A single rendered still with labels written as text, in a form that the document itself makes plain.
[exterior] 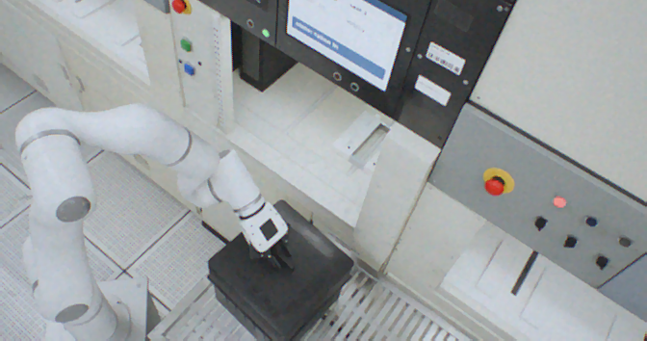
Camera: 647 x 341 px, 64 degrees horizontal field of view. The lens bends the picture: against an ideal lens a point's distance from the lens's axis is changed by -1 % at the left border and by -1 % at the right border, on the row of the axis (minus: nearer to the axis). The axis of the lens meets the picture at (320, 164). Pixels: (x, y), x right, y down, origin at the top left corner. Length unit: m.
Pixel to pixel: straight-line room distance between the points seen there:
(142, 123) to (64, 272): 0.40
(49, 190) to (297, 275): 0.70
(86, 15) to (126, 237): 1.02
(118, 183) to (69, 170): 1.86
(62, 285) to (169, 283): 1.31
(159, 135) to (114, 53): 1.20
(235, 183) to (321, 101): 0.77
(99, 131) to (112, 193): 1.82
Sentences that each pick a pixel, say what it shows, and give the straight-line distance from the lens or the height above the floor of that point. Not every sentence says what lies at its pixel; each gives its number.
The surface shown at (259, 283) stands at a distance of 1.41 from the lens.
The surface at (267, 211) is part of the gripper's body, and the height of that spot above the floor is 1.15.
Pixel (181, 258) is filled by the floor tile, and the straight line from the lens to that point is 2.58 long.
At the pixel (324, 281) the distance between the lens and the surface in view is 1.43.
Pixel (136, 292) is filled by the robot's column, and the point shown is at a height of 0.76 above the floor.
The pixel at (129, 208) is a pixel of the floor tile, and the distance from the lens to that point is 2.75.
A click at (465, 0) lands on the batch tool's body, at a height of 1.77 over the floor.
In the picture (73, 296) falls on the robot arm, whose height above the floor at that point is 1.18.
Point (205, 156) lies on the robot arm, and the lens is 1.14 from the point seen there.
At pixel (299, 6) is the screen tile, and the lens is 1.22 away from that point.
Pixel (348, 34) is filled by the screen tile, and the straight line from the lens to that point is 1.17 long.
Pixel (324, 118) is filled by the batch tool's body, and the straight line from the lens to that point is 1.91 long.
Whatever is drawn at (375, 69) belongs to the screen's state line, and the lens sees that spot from 1.18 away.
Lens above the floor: 2.32
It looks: 54 degrees down
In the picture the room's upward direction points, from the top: 10 degrees clockwise
